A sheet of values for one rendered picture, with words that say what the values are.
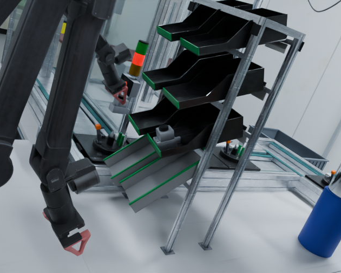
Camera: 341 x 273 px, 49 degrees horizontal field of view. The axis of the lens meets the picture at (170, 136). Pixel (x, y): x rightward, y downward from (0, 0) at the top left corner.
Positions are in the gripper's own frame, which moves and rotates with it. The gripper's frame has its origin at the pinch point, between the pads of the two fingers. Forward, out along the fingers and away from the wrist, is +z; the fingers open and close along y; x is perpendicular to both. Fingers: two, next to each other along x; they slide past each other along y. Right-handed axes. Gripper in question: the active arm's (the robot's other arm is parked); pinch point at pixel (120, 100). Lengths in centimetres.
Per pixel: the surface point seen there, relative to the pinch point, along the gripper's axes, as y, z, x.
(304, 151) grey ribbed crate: 53, 173, -152
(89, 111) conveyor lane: 47, 26, 7
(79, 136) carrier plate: 9.3, 11.8, 20.6
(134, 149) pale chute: -21.3, 8.5, 7.5
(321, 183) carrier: -27, 96, -83
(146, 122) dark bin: -25.5, -2.8, 0.5
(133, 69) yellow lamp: 17.4, -0.2, -15.1
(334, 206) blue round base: -63, 54, -50
